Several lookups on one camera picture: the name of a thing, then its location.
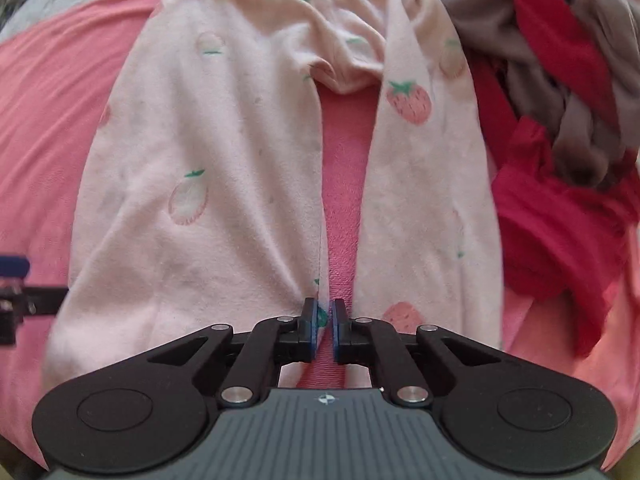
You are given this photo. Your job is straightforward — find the strawberry print pink pants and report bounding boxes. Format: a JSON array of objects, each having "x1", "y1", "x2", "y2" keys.
[{"x1": 44, "y1": 0, "x2": 506, "y2": 396}]

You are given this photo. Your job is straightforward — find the red garment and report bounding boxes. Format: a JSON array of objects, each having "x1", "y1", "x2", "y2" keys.
[{"x1": 470, "y1": 0, "x2": 640, "y2": 358}]

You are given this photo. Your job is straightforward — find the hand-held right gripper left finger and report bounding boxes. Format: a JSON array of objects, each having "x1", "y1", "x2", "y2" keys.
[{"x1": 149, "y1": 297, "x2": 319, "y2": 407}]

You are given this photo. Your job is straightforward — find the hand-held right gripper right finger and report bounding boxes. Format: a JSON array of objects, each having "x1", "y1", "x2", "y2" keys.
[{"x1": 331, "y1": 297, "x2": 501, "y2": 407}]

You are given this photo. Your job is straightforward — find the coral pink towel blanket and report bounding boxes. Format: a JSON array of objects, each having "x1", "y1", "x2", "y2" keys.
[{"x1": 0, "y1": 0, "x2": 640, "y2": 480}]

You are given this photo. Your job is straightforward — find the mauve garment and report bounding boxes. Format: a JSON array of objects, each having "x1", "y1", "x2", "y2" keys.
[{"x1": 430, "y1": 0, "x2": 640, "y2": 191}]

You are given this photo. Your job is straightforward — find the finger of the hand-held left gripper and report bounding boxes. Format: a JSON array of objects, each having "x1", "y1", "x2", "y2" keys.
[
  {"x1": 0, "y1": 255, "x2": 30, "y2": 279},
  {"x1": 0, "y1": 285, "x2": 68, "y2": 346}
]

